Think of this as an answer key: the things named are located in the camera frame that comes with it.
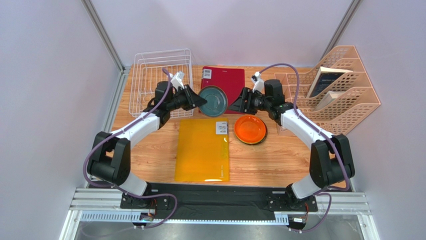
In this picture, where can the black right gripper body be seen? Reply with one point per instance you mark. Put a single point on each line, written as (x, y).
(247, 101)

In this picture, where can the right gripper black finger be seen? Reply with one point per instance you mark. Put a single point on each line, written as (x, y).
(240, 106)
(245, 94)

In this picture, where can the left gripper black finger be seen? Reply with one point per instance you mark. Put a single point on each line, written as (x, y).
(192, 97)
(187, 106)

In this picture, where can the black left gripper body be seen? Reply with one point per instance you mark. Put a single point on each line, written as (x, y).
(178, 99)

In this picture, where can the dark teal plate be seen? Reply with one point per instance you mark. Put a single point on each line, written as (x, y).
(216, 101)

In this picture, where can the orange plate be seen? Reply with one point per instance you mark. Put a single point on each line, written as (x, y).
(250, 125)

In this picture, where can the lime green plate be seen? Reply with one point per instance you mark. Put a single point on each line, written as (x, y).
(251, 139)

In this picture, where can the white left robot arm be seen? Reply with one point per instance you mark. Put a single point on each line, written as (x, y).
(110, 157)

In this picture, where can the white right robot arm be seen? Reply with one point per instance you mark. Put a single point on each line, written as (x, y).
(331, 159)

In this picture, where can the red plastic folder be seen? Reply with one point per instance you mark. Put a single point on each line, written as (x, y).
(230, 80)

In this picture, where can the yellow plastic folder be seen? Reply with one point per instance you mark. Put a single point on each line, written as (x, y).
(203, 150)

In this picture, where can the beige covered book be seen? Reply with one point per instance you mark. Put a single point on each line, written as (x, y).
(329, 97)

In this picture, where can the dark covered book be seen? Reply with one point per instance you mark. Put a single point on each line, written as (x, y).
(322, 81)

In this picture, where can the pink plastic file organizer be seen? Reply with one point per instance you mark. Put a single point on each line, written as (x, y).
(346, 112)

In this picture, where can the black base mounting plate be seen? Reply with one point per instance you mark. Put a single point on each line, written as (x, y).
(218, 202)

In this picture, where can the white wire dish rack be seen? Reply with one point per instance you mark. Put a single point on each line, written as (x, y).
(146, 73)

